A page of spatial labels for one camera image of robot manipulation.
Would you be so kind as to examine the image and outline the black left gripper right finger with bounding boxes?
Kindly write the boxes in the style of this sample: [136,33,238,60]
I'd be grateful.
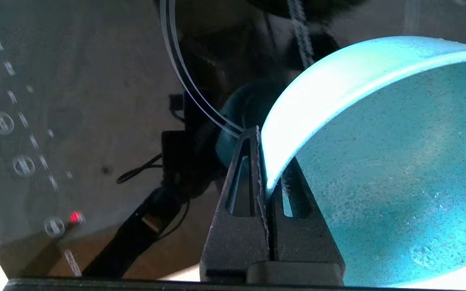
[267,158,345,283]

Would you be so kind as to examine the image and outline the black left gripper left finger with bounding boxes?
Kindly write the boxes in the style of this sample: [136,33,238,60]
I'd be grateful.
[200,127,272,283]

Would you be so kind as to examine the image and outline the blue plastic bowl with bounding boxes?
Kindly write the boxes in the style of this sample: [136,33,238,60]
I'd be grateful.
[261,36,466,288]

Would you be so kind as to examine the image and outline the black induction cooktop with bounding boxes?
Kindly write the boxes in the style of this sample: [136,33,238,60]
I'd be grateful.
[0,0,466,283]

